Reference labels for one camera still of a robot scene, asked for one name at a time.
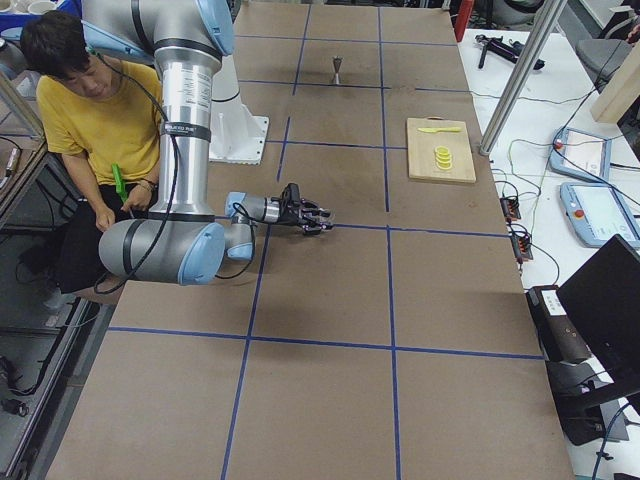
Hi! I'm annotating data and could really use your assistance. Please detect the small glass measuring beaker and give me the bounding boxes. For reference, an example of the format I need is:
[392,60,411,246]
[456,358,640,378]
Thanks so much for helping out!
[319,211,335,230]

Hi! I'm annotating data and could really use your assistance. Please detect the steel jigger cup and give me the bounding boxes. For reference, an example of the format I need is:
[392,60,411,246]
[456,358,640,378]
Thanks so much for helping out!
[332,56,343,85]

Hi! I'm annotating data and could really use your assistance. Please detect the wooden cutting board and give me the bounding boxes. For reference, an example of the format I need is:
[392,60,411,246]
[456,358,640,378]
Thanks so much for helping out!
[406,118,476,184]

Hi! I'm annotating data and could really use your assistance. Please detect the yellow plastic knife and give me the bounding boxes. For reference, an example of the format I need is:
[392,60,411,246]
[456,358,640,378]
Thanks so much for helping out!
[416,127,462,134]

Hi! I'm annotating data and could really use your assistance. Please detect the green plastic tool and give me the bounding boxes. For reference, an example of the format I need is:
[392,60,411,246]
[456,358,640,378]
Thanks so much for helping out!
[111,163,128,204]

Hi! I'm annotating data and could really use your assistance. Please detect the person in yellow shirt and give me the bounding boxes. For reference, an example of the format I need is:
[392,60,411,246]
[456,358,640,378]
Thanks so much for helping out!
[20,10,162,305]

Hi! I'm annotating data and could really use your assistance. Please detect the black handheld tool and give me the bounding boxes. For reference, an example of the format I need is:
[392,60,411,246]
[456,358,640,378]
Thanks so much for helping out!
[475,34,525,69]

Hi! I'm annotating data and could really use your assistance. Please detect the black box with label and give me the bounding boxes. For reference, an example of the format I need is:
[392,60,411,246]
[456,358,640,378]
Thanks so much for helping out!
[526,285,591,365]

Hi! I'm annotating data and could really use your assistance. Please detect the upper teach pendant tablet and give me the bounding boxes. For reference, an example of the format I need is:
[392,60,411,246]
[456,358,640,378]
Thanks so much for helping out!
[549,127,612,182]

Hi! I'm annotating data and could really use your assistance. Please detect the teach pendant tablet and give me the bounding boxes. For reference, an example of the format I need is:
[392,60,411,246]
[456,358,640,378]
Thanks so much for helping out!
[549,127,612,182]
[559,182,639,249]

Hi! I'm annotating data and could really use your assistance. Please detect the lower teach pendant tablet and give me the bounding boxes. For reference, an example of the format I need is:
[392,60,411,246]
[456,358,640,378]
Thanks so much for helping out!
[559,182,639,249]

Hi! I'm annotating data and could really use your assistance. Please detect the black computer monitor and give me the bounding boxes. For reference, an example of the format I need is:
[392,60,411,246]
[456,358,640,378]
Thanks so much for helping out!
[557,234,639,382]

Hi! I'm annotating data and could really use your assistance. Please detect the light wooden plank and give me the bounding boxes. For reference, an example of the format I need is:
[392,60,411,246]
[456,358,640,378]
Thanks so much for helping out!
[590,46,639,124]

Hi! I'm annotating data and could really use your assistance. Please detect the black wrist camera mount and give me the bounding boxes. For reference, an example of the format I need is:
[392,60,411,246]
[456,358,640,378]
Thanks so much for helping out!
[282,183,301,204]

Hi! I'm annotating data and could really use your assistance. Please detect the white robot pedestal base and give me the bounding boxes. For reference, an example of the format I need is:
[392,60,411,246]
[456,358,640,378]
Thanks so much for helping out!
[207,0,270,165]

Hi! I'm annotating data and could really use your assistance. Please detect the aluminium frame post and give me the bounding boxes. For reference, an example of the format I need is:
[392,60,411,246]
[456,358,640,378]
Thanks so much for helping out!
[479,0,567,156]

